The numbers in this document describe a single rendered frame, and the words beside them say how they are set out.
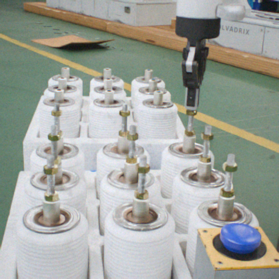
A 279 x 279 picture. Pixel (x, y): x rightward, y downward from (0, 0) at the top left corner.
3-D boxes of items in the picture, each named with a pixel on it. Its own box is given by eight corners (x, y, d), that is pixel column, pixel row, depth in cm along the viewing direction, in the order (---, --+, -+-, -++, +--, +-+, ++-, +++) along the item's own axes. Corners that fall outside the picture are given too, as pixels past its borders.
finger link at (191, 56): (186, 42, 79) (187, 50, 81) (181, 65, 77) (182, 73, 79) (200, 43, 79) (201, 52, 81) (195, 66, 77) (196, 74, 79)
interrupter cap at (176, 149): (216, 158, 87) (216, 155, 87) (177, 162, 84) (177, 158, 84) (198, 143, 93) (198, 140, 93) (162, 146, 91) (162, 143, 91)
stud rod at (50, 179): (46, 211, 63) (45, 157, 60) (49, 207, 64) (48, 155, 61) (54, 212, 63) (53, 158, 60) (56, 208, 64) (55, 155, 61)
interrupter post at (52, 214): (41, 225, 63) (41, 202, 62) (43, 216, 65) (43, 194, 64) (60, 225, 63) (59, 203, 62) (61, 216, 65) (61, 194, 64)
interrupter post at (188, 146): (196, 154, 88) (198, 137, 87) (185, 155, 88) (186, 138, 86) (191, 149, 90) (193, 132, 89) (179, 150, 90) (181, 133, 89)
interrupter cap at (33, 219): (18, 236, 60) (18, 231, 60) (27, 206, 67) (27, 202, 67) (79, 236, 61) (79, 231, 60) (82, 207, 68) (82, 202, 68)
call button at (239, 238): (250, 237, 51) (253, 220, 50) (265, 260, 47) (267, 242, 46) (213, 239, 50) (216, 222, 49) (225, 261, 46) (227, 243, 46)
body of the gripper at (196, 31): (181, 8, 85) (178, 61, 88) (171, 12, 78) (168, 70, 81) (224, 11, 83) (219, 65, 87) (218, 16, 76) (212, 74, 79)
